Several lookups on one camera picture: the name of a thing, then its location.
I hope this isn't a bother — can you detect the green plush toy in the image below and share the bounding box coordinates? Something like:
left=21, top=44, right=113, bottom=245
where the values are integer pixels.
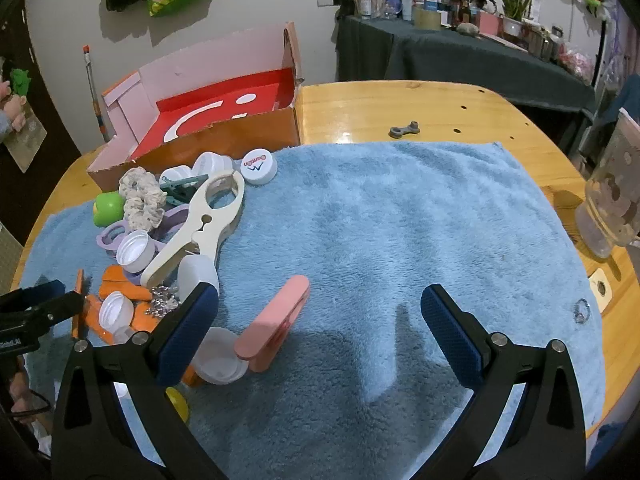
left=10, top=67, right=34, bottom=96

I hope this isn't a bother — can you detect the pink plastic clip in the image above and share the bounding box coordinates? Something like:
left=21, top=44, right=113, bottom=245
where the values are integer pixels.
left=234, top=275, right=311, bottom=373

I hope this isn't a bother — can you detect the white round jar lid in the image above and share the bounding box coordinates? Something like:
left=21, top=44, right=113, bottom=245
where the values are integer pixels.
left=197, top=326, right=249, bottom=385

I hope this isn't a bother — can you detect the pink flower bunch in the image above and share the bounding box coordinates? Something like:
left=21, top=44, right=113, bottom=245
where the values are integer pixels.
left=560, top=45, right=596, bottom=81

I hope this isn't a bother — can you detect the beige paper card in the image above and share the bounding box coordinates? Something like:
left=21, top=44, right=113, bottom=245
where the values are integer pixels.
left=5, top=105, right=49, bottom=174

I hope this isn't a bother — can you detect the cream crochet scrunchie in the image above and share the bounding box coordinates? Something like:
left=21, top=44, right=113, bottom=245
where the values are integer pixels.
left=118, top=166, right=168, bottom=231

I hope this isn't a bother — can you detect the pink box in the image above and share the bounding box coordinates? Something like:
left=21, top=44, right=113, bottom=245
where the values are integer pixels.
left=477, top=10, right=504, bottom=36

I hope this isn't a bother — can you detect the cream plastic clip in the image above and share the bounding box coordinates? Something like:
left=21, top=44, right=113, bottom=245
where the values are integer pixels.
left=140, top=170, right=247, bottom=288

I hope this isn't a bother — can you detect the green clothes peg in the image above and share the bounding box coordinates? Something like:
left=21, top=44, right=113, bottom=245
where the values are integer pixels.
left=164, top=187, right=197, bottom=207

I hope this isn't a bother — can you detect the teal clothes peg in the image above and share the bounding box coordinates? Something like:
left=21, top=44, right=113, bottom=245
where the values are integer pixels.
left=161, top=175, right=209, bottom=190

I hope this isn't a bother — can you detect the clear plastic cup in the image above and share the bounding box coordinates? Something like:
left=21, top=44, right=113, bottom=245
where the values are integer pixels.
left=575, top=107, right=640, bottom=259

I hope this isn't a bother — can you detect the wooden desktop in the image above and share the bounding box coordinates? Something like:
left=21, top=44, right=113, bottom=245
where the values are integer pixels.
left=10, top=81, right=640, bottom=431

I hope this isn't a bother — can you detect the white ribbed bottle cap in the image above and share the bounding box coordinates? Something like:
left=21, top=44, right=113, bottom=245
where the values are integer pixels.
left=116, top=230, right=157, bottom=270

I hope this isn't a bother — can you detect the blue fluffy towel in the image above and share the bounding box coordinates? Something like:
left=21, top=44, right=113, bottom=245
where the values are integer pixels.
left=10, top=140, right=608, bottom=480

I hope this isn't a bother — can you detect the cluster of glass jars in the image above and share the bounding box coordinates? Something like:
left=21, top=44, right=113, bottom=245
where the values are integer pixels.
left=530, top=25, right=566, bottom=61

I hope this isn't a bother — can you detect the small grey metal part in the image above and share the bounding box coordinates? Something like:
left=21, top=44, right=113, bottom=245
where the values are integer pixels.
left=389, top=120, right=422, bottom=139

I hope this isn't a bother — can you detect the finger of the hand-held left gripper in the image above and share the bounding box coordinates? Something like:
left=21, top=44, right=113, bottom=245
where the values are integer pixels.
left=0, top=280, right=67, bottom=312
left=0, top=291, right=85, bottom=341

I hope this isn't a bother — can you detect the potted snake plant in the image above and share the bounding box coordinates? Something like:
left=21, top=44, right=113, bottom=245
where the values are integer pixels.
left=492, top=0, right=533, bottom=37

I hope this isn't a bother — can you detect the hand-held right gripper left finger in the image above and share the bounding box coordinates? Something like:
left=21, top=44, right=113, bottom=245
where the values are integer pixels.
left=50, top=282, right=226, bottom=480

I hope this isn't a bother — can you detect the purple plastic clip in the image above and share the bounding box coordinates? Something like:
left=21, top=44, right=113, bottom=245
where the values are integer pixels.
left=97, top=205, right=193, bottom=261

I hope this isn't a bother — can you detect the blue hanging cloth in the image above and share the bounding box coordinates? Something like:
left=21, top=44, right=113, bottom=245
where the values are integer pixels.
left=595, top=75, right=640, bottom=127

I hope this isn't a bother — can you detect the orange cardboard box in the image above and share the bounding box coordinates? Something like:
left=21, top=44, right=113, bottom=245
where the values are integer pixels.
left=87, top=21, right=305, bottom=193

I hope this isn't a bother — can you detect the yellow bottle cap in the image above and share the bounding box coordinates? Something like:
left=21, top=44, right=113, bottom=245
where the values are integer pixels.
left=165, top=386, right=192, bottom=423

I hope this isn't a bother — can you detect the white cap with printed logo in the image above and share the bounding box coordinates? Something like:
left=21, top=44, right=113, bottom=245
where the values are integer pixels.
left=241, top=149, right=278, bottom=186

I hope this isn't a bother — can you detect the orange tipped brush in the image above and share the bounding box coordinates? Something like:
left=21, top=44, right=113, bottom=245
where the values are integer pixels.
left=82, top=45, right=108, bottom=143

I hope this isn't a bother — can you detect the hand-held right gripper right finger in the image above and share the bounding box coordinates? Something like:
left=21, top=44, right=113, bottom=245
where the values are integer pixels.
left=421, top=284, right=586, bottom=480

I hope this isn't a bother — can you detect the pink plush pig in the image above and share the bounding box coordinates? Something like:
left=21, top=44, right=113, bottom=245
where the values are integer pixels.
left=0, top=80, right=29, bottom=134

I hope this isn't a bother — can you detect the dark green covered table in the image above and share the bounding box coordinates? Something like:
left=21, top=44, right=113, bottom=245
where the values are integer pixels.
left=334, top=12, right=598, bottom=111

